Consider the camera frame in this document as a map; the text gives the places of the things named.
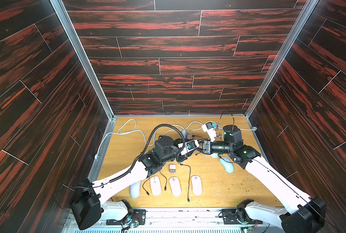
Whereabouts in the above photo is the pink adapter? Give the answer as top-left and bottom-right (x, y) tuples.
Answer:
(169, 164), (177, 173)

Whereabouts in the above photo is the pink mouse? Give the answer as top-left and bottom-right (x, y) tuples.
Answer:
(191, 175), (203, 196)
(150, 176), (162, 196)
(169, 177), (182, 197)

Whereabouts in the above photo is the black usb cable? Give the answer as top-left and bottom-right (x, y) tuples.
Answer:
(141, 177), (151, 196)
(159, 170), (169, 191)

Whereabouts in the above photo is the black cable of pink mouse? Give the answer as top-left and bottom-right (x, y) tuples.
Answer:
(178, 163), (191, 203)

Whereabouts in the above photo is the white mouse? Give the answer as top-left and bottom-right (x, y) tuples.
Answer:
(130, 181), (141, 199)

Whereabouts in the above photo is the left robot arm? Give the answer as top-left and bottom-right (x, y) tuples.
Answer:
(70, 136), (199, 230)

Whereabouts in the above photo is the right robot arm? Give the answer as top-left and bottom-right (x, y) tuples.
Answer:
(202, 140), (326, 233)

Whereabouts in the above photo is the light blue mouse upper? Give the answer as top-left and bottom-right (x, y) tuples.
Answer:
(210, 153), (219, 159)

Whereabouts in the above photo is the light blue mouse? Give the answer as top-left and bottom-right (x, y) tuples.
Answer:
(219, 157), (235, 173)
(210, 153), (219, 159)

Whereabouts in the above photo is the light blue mouse right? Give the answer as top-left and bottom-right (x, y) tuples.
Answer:
(219, 157), (235, 173)

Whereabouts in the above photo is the white power strip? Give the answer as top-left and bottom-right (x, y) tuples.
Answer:
(182, 130), (187, 139)

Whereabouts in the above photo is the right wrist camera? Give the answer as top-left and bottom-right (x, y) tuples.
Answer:
(202, 122), (218, 142)

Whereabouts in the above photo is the white power cable right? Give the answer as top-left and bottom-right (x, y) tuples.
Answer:
(161, 120), (258, 137)

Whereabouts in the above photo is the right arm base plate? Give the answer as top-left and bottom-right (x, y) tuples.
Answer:
(218, 208), (258, 225)

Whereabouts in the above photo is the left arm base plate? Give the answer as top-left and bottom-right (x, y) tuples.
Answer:
(113, 209), (147, 228)

